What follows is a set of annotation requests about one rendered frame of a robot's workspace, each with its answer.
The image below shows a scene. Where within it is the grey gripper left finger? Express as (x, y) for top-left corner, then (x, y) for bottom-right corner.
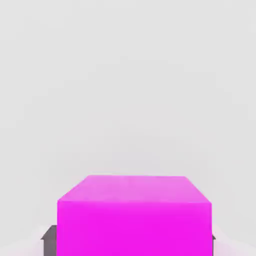
(0, 224), (58, 256)

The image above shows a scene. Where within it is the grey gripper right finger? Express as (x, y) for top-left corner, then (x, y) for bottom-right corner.
(211, 234), (256, 256)

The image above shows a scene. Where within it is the small magenta cube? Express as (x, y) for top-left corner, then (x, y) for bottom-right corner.
(56, 174), (213, 256)

